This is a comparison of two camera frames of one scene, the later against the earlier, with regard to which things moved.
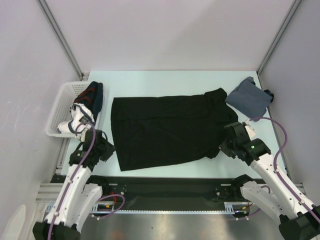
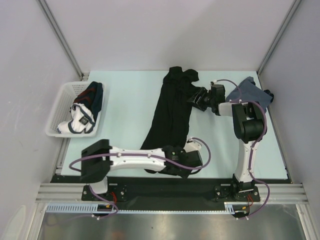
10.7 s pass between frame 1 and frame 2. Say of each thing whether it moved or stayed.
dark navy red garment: stayed
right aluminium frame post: stayed
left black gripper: moved
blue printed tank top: stayed
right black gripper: moved
